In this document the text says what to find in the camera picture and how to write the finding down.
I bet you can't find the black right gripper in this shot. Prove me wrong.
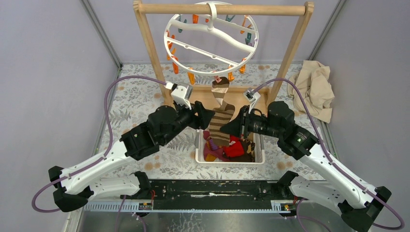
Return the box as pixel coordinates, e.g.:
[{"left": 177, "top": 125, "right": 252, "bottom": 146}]
[{"left": 220, "top": 104, "right": 282, "bottom": 139}]

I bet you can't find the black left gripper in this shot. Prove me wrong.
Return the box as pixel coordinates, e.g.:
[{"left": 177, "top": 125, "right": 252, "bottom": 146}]
[{"left": 161, "top": 99, "right": 215, "bottom": 145}]

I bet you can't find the brown beige striped sock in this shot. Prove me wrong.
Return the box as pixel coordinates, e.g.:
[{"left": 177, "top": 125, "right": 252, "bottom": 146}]
[{"left": 208, "top": 76, "right": 235, "bottom": 146}]

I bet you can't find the small red sock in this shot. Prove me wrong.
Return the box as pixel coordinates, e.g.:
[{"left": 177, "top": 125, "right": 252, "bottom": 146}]
[{"left": 223, "top": 135, "right": 244, "bottom": 158}]

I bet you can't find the dark brown sock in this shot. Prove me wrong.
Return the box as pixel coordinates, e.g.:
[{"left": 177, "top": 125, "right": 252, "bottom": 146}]
[{"left": 229, "top": 155, "right": 249, "bottom": 162}]

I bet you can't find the purple orange striped sock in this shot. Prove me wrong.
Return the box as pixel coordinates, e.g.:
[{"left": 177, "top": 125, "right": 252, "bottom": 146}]
[{"left": 203, "top": 130, "right": 229, "bottom": 162}]

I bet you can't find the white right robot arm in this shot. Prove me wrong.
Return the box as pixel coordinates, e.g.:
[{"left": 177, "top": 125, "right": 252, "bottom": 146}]
[{"left": 220, "top": 101, "right": 392, "bottom": 232}]

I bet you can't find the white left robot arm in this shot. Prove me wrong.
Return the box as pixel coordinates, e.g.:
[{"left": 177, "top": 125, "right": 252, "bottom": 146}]
[{"left": 48, "top": 101, "right": 215, "bottom": 212}]

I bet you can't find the wooden hanger stand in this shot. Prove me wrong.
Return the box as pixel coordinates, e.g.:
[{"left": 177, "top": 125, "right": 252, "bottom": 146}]
[{"left": 133, "top": 0, "right": 314, "bottom": 103}]

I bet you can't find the white round clip hanger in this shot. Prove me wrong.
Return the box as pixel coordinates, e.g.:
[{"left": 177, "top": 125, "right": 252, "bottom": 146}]
[{"left": 163, "top": 1, "right": 260, "bottom": 82}]

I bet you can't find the white plastic basket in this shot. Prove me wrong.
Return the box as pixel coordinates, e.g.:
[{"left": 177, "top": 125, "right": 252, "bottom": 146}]
[{"left": 195, "top": 130, "right": 265, "bottom": 167}]

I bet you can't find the orange clothes peg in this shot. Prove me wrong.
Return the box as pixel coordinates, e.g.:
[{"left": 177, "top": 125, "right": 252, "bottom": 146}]
[
  {"left": 187, "top": 71, "right": 195, "bottom": 85},
  {"left": 171, "top": 56, "right": 179, "bottom": 74},
  {"left": 239, "top": 58, "right": 247, "bottom": 74}
]

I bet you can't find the teal clothes peg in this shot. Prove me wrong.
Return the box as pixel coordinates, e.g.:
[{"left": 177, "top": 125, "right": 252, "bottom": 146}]
[{"left": 245, "top": 33, "right": 253, "bottom": 46}]

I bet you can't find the beige crumpled cloth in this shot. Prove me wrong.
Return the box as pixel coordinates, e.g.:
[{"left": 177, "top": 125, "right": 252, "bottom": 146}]
[{"left": 287, "top": 60, "right": 335, "bottom": 123}]

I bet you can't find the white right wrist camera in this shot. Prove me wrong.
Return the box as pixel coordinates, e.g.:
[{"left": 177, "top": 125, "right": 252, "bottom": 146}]
[{"left": 243, "top": 88, "right": 261, "bottom": 114}]

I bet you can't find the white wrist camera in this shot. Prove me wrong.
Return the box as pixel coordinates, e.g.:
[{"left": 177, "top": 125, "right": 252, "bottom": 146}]
[
  {"left": 165, "top": 81, "right": 193, "bottom": 110},
  {"left": 243, "top": 88, "right": 261, "bottom": 114}
]

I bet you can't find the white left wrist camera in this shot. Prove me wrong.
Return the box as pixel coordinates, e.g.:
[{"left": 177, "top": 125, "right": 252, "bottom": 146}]
[{"left": 165, "top": 81, "right": 193, "bottom": 110}]

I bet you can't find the grey cable duct rail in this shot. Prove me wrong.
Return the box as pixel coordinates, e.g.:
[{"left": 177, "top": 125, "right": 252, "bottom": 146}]
[{"left": 83, "top": 200, "right": 293, "bottom": 214}]

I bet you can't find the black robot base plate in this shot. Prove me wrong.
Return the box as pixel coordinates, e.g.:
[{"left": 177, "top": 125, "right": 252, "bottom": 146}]
[{"left": 120, "top": 179, "right": 310, "bottom": 210}]

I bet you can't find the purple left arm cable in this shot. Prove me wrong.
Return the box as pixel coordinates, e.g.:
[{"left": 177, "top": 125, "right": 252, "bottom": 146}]
[{"left": 31, "top": 75, "right": 169, "bottom": 213}]

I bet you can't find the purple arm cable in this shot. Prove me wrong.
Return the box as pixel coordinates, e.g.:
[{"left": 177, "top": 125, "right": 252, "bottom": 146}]
[
  {"left": 254, "top": 78, "right": 406, "bottom": 231},
  {"left": 31, "top": 75, "right": 169, "bottom": 213}
]

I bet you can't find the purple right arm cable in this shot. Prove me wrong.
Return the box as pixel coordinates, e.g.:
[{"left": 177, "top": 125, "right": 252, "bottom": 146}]
[{"left": 254, "top": 78, "right": 406, "bottom": 231}]

